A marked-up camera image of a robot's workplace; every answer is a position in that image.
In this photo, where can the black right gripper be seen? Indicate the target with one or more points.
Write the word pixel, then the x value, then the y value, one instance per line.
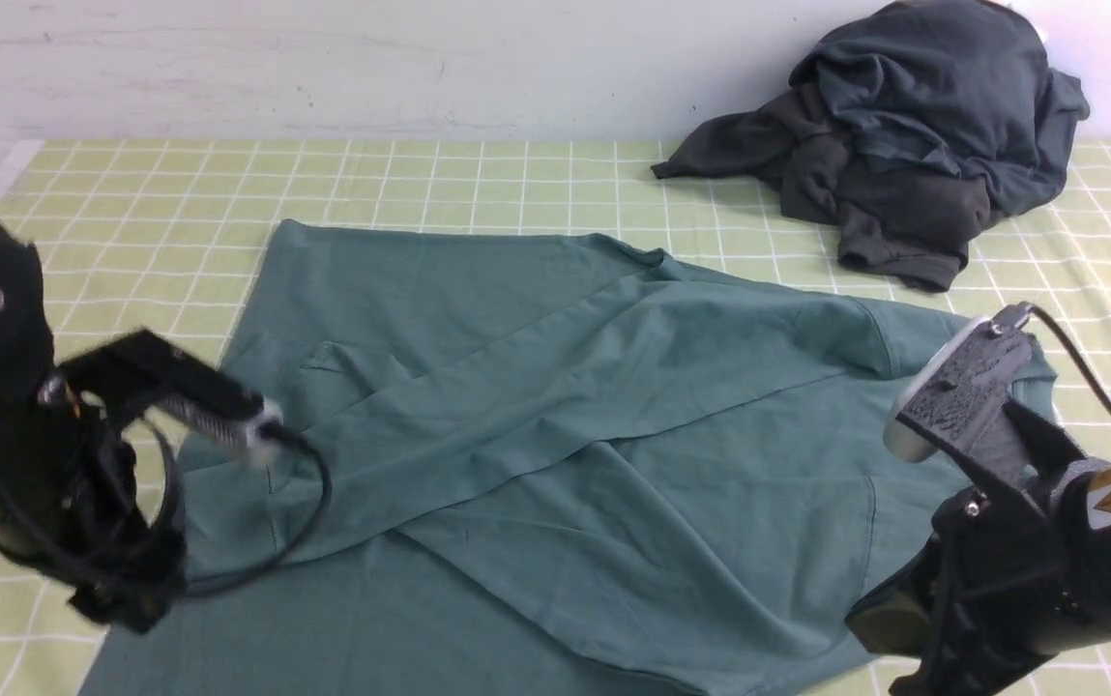
pixel 990 544

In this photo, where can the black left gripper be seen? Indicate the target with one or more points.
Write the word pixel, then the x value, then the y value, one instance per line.
pixel 69 510

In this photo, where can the green long sleeve shirt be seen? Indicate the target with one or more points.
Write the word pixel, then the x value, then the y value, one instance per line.
pixel 562 466

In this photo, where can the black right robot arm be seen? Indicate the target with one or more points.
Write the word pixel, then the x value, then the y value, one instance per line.
pixel 1074 610

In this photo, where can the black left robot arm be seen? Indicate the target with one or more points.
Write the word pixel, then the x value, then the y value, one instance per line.
pixel 33 396

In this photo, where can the dark grey shirt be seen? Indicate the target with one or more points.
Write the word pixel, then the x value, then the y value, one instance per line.
pixel 964 88

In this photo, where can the green checkered tablecloth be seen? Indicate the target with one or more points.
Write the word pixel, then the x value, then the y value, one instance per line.
pixel 169 234

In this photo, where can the black crumpled garment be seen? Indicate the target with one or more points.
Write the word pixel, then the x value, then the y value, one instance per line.
pixel 911 223

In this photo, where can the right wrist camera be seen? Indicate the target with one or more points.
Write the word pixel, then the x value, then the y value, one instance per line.
pixel 948 403

